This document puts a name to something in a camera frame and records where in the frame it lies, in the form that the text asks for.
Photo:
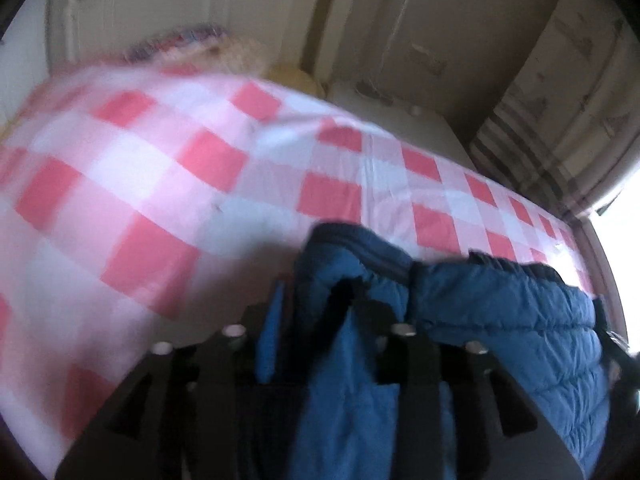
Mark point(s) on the wall socket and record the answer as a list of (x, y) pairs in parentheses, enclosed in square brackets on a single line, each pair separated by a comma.
[(427, 62)]

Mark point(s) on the blue quilted jacket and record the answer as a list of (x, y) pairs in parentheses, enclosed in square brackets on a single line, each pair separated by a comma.
[(500, 320)]

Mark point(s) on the purple patterned pillow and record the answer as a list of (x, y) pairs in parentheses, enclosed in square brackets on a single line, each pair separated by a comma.
[(175, 42)]

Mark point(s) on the pink checkered bed sheet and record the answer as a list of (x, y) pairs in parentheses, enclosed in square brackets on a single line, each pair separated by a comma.
[(200, 185)]

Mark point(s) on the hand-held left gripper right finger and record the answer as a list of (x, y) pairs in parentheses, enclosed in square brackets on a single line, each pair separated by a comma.
[(382, 355)]

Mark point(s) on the beige printed curtain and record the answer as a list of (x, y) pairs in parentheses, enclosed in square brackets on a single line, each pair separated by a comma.
[(560, 110)]

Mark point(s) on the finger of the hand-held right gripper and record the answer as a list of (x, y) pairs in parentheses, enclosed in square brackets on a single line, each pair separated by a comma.
[(620, 360)]

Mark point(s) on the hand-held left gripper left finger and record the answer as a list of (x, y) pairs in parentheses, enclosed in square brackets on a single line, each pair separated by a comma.
[(267, 340)]

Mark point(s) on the beige plush pillow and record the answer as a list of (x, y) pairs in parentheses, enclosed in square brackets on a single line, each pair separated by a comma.
[(240, 57)]

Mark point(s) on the white bedside table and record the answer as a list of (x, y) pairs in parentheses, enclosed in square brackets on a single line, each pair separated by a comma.
[(400, 120)]

